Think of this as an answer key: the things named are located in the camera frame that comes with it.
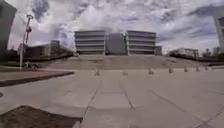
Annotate wide concrete steps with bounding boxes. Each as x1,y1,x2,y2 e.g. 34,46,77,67
46,54,214,71

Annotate grey concrete slab plaza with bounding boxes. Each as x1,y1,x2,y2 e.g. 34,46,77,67
0,68,224,128

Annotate grey building with horizontal bands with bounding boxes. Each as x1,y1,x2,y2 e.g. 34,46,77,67
73,29,163,56

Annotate row of bollards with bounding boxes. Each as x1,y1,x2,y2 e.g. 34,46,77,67
94,65,209,77

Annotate low dark building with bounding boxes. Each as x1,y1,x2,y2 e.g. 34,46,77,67
18,40,75,62

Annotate low distant building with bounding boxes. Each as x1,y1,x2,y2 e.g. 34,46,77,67
169,47,201,60

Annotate bicycle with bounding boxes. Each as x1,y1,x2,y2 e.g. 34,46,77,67
22,60,39,70

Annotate kerbed brown raised bed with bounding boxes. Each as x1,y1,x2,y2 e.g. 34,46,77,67
0,68,76,88

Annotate pale lamp pole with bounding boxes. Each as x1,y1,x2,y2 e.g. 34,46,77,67
18,13,35,72

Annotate brown soil patch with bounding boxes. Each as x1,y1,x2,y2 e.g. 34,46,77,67
0,105,84,128

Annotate pale building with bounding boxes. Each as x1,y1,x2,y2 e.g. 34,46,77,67
213,14,224,54

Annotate tall grey building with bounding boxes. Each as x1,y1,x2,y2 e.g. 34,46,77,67
0,0,18,63

